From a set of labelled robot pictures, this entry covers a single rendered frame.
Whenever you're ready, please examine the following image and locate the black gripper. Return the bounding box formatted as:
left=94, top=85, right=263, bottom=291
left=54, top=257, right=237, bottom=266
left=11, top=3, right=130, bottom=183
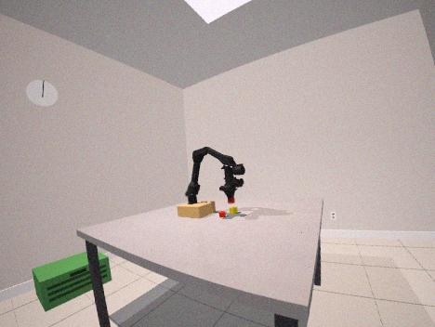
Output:
left=219, top=176, right=240, bottom=201

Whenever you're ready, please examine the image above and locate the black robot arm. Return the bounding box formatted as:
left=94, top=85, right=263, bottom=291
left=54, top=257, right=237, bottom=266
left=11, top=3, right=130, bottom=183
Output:
left=185, top=147, right=245, bottom=204

